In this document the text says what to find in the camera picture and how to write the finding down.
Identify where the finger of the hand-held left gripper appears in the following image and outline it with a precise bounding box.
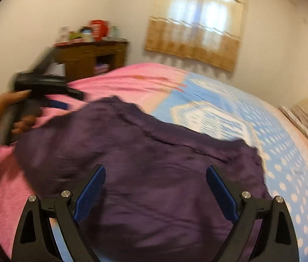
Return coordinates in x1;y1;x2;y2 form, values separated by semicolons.
45;86;86;111
33;46;60;75

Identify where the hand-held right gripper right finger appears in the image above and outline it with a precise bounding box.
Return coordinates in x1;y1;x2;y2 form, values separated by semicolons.
206;166;299;262

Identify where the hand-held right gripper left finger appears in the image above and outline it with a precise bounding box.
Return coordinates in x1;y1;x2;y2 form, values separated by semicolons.
12;164;107;262

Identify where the purple padded jacket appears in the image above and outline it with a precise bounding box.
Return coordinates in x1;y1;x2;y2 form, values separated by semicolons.
14;95;273;262

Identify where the stack of books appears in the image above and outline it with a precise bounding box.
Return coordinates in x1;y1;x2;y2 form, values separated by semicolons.
94;63;110;75

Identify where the brown wooden desk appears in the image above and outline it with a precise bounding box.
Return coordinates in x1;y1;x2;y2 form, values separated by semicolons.
53;40;129;82

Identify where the red box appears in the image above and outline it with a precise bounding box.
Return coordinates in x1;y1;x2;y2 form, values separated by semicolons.
89;20;110;40

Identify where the pink and blue bedspread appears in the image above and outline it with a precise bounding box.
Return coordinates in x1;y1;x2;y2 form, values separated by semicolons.
0;63;308;262

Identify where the grey patterned pillow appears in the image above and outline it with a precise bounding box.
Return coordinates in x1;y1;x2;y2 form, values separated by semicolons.
278;105;308;142

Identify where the beige patterned window curtain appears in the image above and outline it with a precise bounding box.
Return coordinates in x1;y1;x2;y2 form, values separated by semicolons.
144;0;249;72

